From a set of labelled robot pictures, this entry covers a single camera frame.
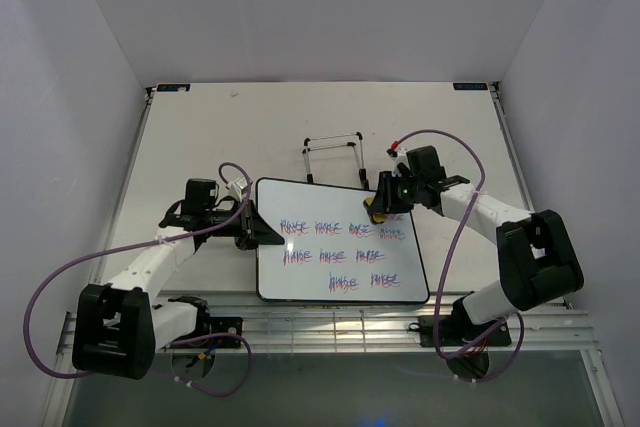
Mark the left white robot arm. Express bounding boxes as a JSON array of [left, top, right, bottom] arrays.
[[72, 177, 284, 379]]

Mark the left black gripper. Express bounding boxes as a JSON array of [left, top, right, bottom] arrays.
[[205, 198, 283, 250]]

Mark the left blue table label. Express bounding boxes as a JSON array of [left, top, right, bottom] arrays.
[[156, 83, 191, 92]]

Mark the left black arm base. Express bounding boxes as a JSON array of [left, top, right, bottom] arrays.
[[170, 317, 244, 350]]

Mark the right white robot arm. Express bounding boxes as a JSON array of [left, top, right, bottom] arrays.
[[364, 146, 584, 344]]

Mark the yellow bone-shaped eraser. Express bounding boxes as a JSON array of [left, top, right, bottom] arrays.
[[363, 197, 387, 225]]

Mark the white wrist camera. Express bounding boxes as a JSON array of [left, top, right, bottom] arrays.
[[225, 177, 253, 204], [387, 141, 411, 177]]

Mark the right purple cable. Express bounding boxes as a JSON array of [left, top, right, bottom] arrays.
[[394, 129, 526, 384]]

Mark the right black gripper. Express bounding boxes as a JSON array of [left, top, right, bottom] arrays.
[[368, 171, 423, 215]]

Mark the blue table label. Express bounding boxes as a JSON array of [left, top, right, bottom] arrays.
[[156, 83, 191, 92], [452, 82, 488, 91]]

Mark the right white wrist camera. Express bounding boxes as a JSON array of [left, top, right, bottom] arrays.
[[387, 141, 411, 177]]

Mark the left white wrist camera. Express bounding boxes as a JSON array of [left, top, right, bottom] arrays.
[[225, 177, 253, 204]]

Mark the right blue table label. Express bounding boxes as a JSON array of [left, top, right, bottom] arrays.
[[452, 82, 488, 91]]

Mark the purple cable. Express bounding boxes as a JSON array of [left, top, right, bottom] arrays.
[[394, 129, 526, 384], [23, 161, 255, 397]]

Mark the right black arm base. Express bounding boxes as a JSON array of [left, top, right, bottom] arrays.
[[407, 315, 512, 347]]

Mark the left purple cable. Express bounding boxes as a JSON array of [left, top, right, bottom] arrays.
[[23, 161, 255, 397]]

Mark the metal wire board stand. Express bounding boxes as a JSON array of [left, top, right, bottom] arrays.
[[301, 131, 370, 190]]

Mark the white whiteboard black frame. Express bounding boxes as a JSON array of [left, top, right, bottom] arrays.
[[255, 177, 430, 305]]

